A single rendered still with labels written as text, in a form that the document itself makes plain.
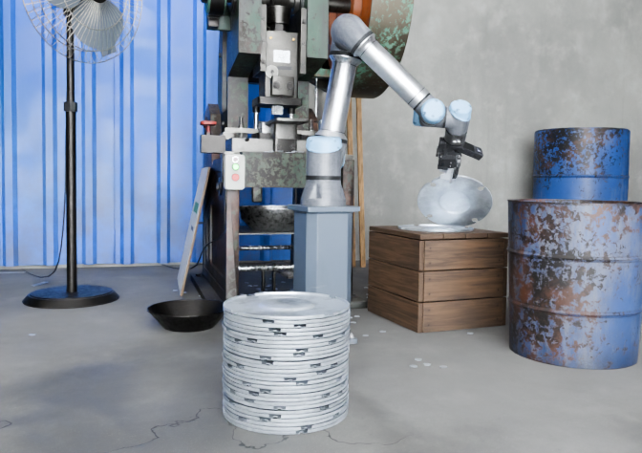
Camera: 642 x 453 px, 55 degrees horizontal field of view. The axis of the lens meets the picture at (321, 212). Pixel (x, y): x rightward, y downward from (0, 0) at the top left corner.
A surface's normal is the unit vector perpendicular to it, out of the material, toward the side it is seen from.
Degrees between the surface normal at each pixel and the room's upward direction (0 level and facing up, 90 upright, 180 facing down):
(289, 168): 90
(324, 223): 90
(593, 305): 92
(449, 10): 90
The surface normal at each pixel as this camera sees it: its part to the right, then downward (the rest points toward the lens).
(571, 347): -0.34, 0.08
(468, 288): 0.38, 0.05
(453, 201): -0.16, 0.74
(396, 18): 0.27, 0.39
